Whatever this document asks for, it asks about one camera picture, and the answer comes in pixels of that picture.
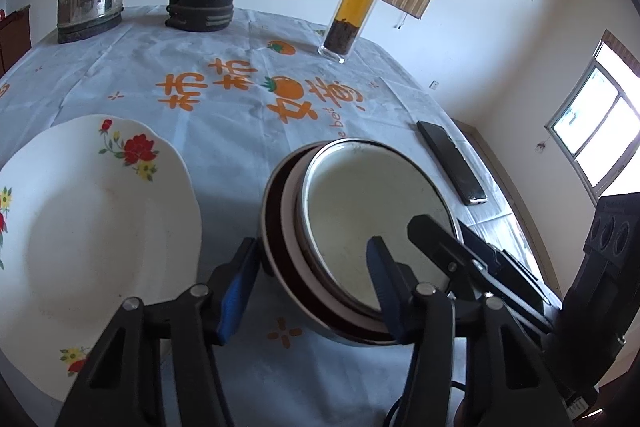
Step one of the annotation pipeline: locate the printed plastic tablecloth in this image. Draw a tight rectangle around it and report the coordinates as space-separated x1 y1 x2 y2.
0 4 561 427

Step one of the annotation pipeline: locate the stainless steel bowl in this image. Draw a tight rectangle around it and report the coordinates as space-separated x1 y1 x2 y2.
259 139 463 348

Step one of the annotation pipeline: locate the white and red enamel cup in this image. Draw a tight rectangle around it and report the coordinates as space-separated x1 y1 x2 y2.
298 139 458 313

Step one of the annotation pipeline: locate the white framed window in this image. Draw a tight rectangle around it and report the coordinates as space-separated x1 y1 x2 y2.
545 29 640 208

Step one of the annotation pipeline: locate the red flower white plate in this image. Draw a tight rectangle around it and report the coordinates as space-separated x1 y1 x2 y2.
0 114 203 403

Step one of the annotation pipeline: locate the glass tea bottle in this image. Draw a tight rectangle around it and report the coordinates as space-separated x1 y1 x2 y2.
318 0 392 64

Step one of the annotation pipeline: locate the brown wooden sideboard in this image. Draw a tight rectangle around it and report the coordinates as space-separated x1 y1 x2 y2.
0 6 32 78

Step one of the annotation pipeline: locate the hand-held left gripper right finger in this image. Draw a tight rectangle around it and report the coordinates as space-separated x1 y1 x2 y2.
366 235 573 427

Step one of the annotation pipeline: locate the black smartphone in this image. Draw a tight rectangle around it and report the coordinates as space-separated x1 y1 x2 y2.
416 121 488 206

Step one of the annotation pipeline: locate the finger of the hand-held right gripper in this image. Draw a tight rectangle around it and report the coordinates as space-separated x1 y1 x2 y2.
457 222 551 305
407 214 556 333

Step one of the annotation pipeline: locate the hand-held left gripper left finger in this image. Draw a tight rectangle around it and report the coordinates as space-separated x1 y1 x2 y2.
54 237 261 427

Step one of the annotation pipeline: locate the black cable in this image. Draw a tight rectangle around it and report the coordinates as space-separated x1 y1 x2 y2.
382 379 468 427

